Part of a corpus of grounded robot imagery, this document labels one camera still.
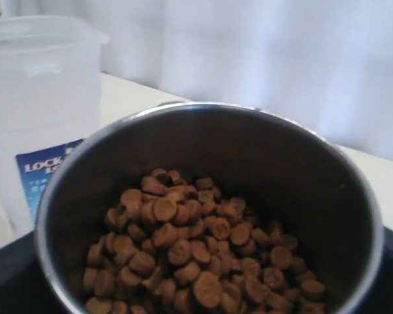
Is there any steel mug with kibble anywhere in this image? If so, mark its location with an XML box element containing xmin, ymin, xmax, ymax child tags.
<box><xmin>35</xmin><ymin>102</ymin><xmax>384</xmax><ymax>313</ymax></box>

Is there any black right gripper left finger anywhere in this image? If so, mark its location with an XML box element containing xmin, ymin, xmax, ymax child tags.
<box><xmin>0</xmin><ymin>233</ymin><xmax>49</xmax><ymax>313</ymax></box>

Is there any clear plastic tall container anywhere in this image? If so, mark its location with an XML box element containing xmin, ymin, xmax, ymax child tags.
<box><xmin>0</xmin><ymin>16</ymin><xmax>109</xmax><ymax>237</ymax></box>

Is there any white backdrop curtain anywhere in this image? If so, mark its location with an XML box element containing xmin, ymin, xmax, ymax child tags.
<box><xmin>0</xmin><ymin>1</ymin><xmax>393</xmax><ymax>160</ymax></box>

